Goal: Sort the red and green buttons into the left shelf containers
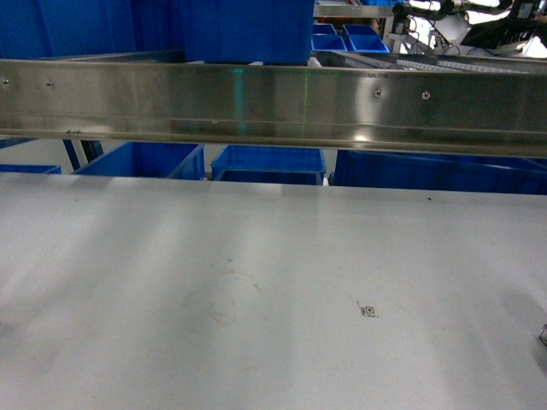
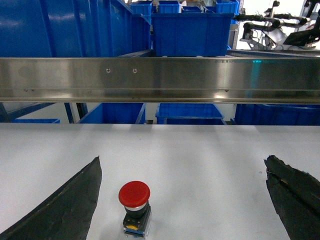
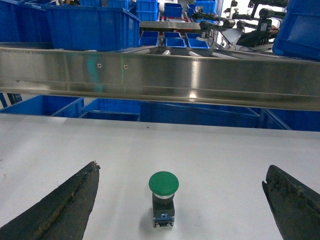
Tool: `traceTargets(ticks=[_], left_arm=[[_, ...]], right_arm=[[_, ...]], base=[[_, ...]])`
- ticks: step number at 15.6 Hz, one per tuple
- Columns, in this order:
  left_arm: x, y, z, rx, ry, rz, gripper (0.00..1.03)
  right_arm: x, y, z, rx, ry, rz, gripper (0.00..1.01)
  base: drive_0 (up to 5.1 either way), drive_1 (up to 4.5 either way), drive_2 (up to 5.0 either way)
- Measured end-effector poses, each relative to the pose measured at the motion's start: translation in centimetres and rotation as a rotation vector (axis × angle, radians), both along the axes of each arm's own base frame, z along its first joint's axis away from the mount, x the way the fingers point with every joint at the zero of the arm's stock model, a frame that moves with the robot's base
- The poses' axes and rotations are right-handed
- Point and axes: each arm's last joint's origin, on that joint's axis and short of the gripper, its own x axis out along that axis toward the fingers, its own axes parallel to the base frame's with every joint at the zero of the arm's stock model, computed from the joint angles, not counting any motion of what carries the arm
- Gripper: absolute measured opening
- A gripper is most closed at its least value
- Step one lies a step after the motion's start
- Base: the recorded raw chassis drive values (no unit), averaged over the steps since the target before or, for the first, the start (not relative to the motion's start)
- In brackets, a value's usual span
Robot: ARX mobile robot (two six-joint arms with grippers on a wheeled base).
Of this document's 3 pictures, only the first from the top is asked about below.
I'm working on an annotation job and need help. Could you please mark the blue bin below shelf middle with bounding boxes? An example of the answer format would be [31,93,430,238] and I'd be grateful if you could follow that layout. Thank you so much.
[211,145,326,185]

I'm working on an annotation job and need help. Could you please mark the blue bin below shelf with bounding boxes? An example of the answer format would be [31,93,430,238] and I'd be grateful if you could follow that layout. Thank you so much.
[329,150,546,196]
[74,143,205,180]
[211,145,326,185]

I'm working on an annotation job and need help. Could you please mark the blue bin below shelf right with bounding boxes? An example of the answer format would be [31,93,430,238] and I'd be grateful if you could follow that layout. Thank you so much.
[329,150,546,196]

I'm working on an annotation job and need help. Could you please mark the blue bin below shelf left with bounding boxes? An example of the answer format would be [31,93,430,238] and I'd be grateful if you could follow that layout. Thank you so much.
[74,143,205,180]

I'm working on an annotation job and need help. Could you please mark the stainless steel shelf front beam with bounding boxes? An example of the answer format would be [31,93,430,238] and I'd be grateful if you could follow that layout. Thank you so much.
[1,60,546,158]

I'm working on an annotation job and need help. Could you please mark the small blue bin background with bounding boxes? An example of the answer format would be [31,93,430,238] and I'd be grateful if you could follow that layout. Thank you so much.
[346,34,390,54]
[311,34,347,51]

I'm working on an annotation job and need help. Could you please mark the large blue bin on rollers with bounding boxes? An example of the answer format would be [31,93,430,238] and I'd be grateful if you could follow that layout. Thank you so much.
[180,1,315,64]

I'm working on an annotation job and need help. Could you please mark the small blue bin background right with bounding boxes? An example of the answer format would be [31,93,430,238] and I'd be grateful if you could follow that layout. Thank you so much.
[346,34,390,54]

